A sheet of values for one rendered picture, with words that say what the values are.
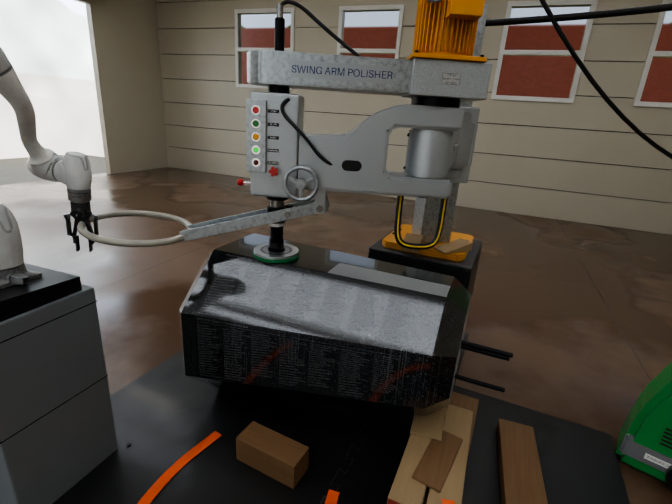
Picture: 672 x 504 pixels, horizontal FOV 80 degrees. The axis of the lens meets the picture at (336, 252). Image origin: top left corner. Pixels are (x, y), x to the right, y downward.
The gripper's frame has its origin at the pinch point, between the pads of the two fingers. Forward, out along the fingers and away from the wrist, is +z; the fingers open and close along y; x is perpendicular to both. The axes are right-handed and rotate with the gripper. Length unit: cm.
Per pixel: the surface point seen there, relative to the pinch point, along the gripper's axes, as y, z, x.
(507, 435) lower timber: 193, 60, -79
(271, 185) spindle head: 80, -39, -26
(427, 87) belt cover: 135, -86, -43
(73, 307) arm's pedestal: 9.1, 6.5, -47.9
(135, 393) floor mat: 19, 81, -6
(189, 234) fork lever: 46.3, -10.9, -12.1
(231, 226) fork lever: 65, -17, -17
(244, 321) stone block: 71, 17, -43
